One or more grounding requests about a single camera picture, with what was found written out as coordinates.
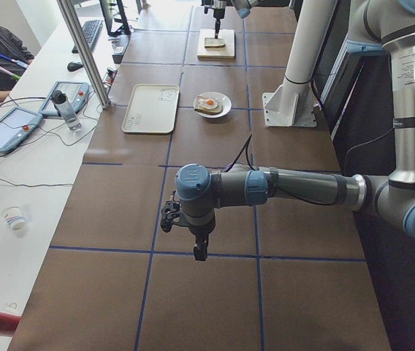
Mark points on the bread slice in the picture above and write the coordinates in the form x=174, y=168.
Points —
x=212, y=43
x=209, y=112

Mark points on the white round plate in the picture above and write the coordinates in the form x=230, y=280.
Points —
x=226, y=102

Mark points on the black computer mouse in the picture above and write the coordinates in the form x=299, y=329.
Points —
x=74, y=66

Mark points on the paper cup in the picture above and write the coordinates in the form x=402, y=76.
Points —
x=14, y=217

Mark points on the black power strip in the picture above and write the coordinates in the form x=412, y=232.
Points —
x=119, y=46

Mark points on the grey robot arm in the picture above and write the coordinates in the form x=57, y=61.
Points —
x=243, y=8
x=374, y=27

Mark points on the near teach pendant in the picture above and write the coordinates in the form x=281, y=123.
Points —
x=16, y=126

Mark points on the white camera pole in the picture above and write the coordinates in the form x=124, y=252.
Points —
x=312, y=26

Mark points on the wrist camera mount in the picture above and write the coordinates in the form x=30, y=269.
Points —
x=170, y=213

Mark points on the clear water bottle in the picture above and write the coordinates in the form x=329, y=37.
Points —
x=65, y=110

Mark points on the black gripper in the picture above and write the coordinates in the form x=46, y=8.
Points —
x=218, y=5
x=200, y=232

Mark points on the fried egg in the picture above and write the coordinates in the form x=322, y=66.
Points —
x=207, y=103

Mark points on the teach pendant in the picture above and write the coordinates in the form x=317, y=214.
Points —
x=76, y=92
x=16, y=126

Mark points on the black monitor stand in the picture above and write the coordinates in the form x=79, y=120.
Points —
x=115, y=19

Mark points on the cream bear tray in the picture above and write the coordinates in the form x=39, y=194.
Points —
x=152, y=109

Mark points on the white pole base plate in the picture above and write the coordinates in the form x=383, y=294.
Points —
x=290, y=105

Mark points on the black keyboard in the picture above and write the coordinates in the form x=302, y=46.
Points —
x=91, y=30

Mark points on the wooden cutting board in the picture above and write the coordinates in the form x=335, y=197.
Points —
x=222, y=53

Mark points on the aluminium frame post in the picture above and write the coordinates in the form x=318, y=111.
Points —
x=75, y=29

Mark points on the far teach pendant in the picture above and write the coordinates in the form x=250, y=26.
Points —
x=76, y=92

